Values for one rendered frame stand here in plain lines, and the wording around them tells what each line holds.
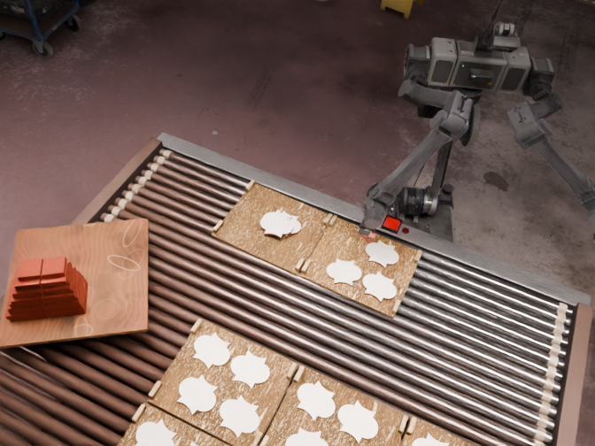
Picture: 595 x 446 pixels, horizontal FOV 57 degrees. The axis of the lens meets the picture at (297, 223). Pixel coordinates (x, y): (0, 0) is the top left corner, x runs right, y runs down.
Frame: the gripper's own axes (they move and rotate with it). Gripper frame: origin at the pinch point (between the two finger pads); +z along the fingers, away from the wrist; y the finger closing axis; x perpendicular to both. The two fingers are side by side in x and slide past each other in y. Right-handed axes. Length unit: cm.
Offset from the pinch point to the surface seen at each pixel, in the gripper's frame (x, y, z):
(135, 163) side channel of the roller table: -112, 13, -14
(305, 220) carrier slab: -30.4, 2.7, 2.6
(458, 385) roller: 50, 41, 17
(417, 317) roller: 27.7, 22.4, 14.3
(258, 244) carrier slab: -41.4, 23.9, -0.6
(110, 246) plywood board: -84, 59, -21
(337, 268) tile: -7.6, 19.1, 4.7
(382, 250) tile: 4.9, 1.7, 8.0
